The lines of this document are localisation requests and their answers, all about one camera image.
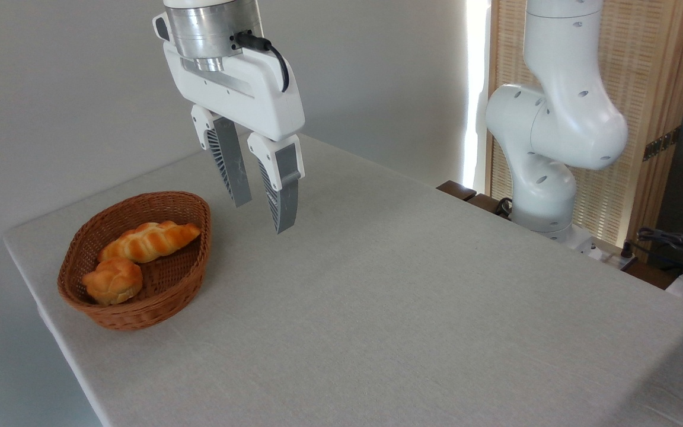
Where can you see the grey tablecloth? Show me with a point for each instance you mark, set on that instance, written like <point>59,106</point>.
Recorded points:
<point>407,296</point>

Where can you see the brown wicker basket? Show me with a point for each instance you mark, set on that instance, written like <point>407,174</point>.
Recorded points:
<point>140,314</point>

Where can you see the dark wooden block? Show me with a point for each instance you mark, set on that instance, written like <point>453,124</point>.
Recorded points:
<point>487,204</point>
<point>455,190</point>

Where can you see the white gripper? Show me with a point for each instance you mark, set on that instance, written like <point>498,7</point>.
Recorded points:
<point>246,95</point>

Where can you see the dark metal screen hinge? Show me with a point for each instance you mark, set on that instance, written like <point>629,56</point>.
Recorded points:
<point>661,144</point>

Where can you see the long braided bread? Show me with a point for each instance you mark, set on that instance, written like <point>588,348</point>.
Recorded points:
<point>146,240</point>

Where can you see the round knotted bread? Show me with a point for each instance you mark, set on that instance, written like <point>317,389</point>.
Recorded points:
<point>113,281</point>

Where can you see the wooden slatted screen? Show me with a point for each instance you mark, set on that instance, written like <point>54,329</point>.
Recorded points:
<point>644,71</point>

